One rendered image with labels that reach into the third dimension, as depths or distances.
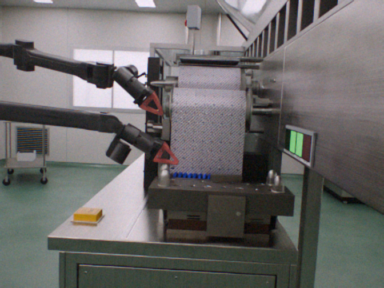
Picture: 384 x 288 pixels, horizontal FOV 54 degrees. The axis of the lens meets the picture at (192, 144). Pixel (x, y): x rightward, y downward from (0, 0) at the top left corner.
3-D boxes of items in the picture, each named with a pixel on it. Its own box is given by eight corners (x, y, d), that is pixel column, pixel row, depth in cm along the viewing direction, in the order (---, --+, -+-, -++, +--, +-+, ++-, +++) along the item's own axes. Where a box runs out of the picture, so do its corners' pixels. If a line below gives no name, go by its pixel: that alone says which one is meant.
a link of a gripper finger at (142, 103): (155, 122, 124) (134, 103, 123) (156, 119, 131) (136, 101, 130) (169, 108, 123) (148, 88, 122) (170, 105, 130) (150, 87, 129)
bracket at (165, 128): (150, 202, 136) (153, 118, 133) (168, 203, 136) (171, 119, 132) (148, 206, 131) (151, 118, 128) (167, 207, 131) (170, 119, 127)
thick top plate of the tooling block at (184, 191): (155, 194, 119) (155, 175, 119) (281, 201, 118) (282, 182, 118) (147, 208, 103) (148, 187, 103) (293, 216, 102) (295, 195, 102)
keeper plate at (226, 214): (206, 233, 104) (208, 194, 102) (242, 235, 103) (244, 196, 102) (206, 236, 101) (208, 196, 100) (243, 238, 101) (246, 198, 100)
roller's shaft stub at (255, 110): (248, 116, 128) (249, 103, 127) (269, 117, 128) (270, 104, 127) (250, 116, 123) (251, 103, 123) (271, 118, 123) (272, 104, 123)
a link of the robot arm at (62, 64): (12, 68, 140) (10, 39, 137) (24, 67, 145) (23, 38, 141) (101, 92, 123) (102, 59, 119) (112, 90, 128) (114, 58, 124)
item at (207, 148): (169, 178, 123) (171, 121, 121) (241, 182, 122) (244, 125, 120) (169, 178, 122) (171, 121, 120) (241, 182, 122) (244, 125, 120)
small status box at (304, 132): (283, 151, 100) (285, 124, 99) (286, 151, 100) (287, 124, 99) (310, 167, 75) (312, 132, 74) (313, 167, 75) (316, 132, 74)
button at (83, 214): (80, 214, 118) (80, 207, 118) (102, 215, 118) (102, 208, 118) (72, 221, 111) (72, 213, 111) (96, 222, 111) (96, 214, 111)
